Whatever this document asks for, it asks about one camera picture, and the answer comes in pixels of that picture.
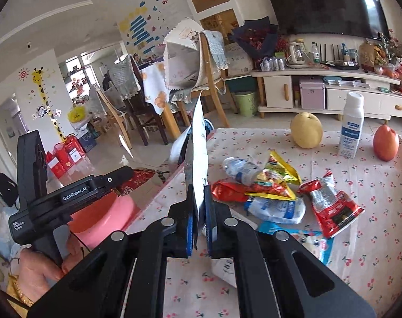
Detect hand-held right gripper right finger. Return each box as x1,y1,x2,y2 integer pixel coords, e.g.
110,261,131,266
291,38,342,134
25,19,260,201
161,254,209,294
204,185,377,318

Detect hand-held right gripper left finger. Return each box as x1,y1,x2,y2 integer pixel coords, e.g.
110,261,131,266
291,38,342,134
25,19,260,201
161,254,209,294
29,185,201,318

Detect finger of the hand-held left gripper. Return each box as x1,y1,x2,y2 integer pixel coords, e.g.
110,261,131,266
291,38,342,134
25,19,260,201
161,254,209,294
94,166,135,193

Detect pink plastic bin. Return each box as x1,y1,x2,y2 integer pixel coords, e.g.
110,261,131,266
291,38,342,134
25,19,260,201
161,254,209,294
68,189,142,250

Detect red foil snack packet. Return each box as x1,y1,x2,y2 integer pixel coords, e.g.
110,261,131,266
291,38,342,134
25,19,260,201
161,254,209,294
210,180,252,203

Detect crushed clear plastic bottle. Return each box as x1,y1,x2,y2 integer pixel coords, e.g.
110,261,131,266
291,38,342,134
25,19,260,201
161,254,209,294
222,157,265,187

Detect white blue snack packet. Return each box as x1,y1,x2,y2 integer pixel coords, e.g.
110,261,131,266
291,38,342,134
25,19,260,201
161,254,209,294
246,197,306,225

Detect white silver snack wrapper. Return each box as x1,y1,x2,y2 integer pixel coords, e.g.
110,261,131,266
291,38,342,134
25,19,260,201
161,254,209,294
184,97,211,250

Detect yellow snack packet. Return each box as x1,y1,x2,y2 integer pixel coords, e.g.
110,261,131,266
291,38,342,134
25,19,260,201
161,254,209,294
245,150,303,201

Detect light blue cartoon packet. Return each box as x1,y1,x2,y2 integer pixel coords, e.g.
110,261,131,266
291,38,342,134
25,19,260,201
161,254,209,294
257,221,334,266

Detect red white snack packet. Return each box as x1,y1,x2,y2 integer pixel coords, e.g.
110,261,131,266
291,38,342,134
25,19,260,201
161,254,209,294
296,170,366,239

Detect person's left hand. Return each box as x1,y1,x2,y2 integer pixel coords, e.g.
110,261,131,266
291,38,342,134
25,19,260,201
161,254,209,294
20,235,86,303

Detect black bag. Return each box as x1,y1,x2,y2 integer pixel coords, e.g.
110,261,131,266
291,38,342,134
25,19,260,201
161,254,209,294
0,172,18,208

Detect red gift bags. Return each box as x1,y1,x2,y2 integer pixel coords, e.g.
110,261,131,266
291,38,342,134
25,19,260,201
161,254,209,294
45,135,83,178

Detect white paper sheet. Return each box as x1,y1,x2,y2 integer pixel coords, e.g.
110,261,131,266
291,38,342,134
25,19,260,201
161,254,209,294
210,208,258,289

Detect blue white chair back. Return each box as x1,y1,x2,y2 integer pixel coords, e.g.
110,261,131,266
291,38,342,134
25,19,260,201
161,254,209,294
169,119,215,173

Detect yellow plastic bag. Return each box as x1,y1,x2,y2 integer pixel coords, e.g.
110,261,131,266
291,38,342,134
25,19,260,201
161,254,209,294
67,105,87,124

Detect dark wooden chair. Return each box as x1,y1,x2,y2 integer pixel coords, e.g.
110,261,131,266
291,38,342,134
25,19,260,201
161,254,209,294
108,54,170,147

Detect wooden dining table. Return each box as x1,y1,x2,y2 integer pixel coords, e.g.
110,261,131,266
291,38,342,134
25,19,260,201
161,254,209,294
138,61,175,145

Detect green waste bin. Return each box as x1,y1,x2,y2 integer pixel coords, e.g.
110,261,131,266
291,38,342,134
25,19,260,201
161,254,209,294
233,91,259,117

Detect wooden chair with cushion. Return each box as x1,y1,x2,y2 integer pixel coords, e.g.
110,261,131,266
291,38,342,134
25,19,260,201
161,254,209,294
162,17,238,140

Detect cherry print tablecloth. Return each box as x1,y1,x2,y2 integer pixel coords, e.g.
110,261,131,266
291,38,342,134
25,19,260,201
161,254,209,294
121,127,402,318

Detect pink storage case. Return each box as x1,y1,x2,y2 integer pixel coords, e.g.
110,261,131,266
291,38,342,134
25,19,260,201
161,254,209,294
299,76,326,110

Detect white sack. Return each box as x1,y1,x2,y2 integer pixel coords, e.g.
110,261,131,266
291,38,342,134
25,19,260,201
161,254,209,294
225,42,255,77

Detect white blue milk bottle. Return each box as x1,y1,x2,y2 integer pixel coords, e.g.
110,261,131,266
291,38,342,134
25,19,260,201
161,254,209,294
338,92,366,160

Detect pack of small bottles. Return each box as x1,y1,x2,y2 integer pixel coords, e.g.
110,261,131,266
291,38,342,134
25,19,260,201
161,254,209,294
260,56,286,71

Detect white electric kettle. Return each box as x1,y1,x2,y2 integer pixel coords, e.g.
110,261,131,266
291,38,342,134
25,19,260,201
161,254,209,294
286,41,311,69

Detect dark wrapped flower bouquet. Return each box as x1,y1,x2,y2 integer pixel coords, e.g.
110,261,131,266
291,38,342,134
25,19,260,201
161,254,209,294
228,16,281,64

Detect cream television cabinet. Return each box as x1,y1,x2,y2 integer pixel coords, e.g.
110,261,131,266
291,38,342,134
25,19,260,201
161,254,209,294
251,62,402,122

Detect brown gift basket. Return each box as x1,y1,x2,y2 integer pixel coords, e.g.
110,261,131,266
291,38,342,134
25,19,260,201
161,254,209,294
358,40,387,73

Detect black television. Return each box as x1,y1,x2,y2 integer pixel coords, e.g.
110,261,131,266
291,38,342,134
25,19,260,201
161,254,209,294
258,0,391,39

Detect dried flower bunch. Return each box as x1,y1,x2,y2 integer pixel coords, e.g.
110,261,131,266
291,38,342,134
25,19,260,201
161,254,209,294
381,28,402,68

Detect giraffe wall sticker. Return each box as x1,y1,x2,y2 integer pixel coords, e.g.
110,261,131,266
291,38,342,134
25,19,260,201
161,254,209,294
29,67,68,144

